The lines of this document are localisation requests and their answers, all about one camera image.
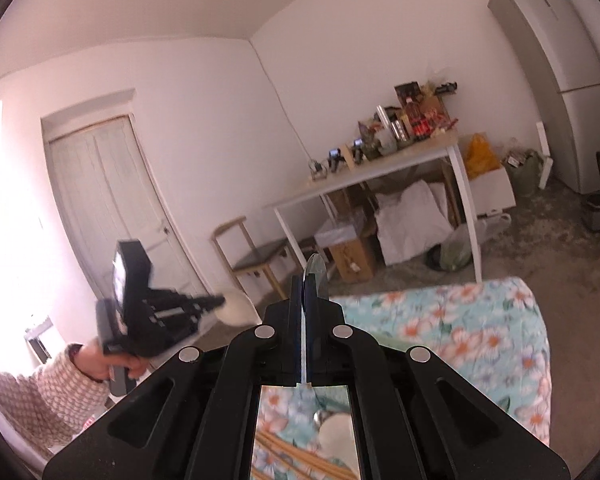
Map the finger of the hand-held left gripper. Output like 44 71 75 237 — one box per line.
150 292 227 312
152 309 203 333

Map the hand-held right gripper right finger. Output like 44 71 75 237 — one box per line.
306 280 573 480

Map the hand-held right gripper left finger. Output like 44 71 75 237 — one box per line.
42 272 306 480

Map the white bowl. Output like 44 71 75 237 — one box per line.
215 292 262 329

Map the metal spoon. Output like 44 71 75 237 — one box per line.
301 254 331 386

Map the wooden chopstick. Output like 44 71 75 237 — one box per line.
255 442 306 480
257 430 331 480
260 437 353 480

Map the person's left forearm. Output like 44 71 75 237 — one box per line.
0 344 112 457

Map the person's left hand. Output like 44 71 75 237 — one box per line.
69 341 148 385

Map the cardboard box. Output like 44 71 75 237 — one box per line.
327 234 377 283

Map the wooden chair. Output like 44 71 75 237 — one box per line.
211 216 306 301

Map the white wooden door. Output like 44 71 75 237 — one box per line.
41 114 216 306

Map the plastic-wrapped box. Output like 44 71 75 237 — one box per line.
314 215 366 251

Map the white sack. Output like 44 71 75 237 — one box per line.
375 180 456 267

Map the floral tablecloth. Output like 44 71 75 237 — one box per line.
252 276 552 480

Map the green hat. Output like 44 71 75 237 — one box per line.
426 240 473 273

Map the metal canister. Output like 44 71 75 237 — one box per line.
376 105 407 142

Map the white box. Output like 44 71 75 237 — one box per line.
472 165 517 217

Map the yellow plastic bag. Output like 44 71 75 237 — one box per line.
464 132 501 181

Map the stack of red boxes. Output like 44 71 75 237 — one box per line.
405 96 460 142

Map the brown box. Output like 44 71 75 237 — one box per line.
394 81 425 107

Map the green bag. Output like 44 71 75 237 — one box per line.
505 149 546 198

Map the white panel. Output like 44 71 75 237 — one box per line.
534 121 555 190

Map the metal trash can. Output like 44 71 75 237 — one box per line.
580 192 600 233

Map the silver refrigerator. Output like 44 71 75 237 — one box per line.
487 0 600 195

